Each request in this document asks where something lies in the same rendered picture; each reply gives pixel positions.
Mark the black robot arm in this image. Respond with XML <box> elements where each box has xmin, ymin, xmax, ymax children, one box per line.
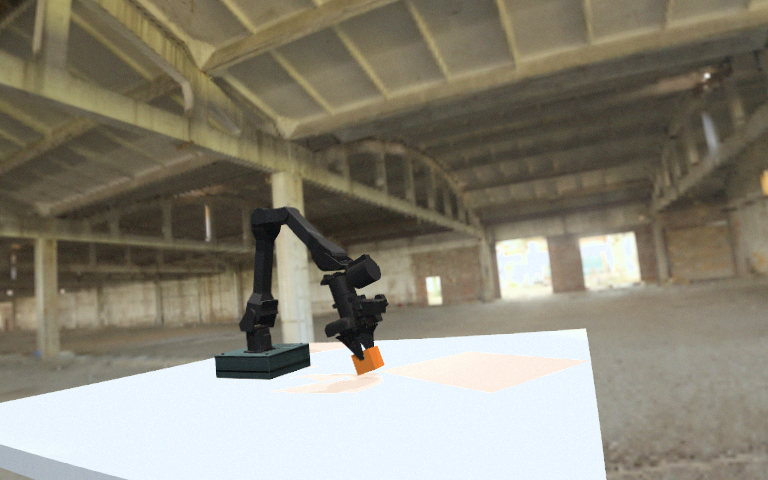
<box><xmin>239</xmin><ymin>206</ymin><xmax>389</xmax><ymax>353</ymax></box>

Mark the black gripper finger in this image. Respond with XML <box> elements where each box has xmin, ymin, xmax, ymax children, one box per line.
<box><xmin>336</xmin><ymin>327</ymin><xmax>364</xmax><ymax>360</ymax></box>
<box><xmin>359</xmin><ymin>323</ymin><xmax>378</xmax><ymax>350</ymax></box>

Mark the orange block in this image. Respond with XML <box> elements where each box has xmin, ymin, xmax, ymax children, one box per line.
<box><xmin>351</xmin><ymin>346</ymin><xmax>385</xmax><ymax>376</ymax></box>

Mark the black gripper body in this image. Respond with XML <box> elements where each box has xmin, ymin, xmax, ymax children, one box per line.
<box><xmin>325</xmin><ymin>292</ymin><xmax>383</xmax><ymax>338</ymax></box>

